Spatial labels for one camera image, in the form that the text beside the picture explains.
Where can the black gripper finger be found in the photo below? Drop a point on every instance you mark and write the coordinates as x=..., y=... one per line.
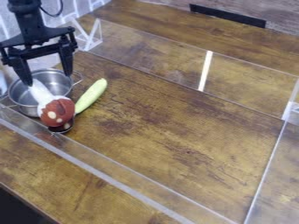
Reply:
x=66, y=56
x=19, y=63

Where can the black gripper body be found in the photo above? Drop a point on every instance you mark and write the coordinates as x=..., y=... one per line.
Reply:
x=38, y=39

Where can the red white plush mushroom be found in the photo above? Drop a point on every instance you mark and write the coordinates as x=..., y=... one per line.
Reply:
x=55, y=108

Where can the silver metal pot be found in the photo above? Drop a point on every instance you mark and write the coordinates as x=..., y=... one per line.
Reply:
x=50, y=82

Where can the clear acrylic triangle stand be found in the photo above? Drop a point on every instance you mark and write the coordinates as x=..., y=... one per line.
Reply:
x=88, y=39

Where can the black strip on table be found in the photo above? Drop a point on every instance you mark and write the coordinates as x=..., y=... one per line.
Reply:
x=228, y=15

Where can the clear acrylic front barrier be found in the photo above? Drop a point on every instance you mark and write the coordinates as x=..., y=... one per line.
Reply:
x=155, y=194

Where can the spoon with green handle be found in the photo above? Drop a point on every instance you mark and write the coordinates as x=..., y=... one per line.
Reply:
x=86, y=100

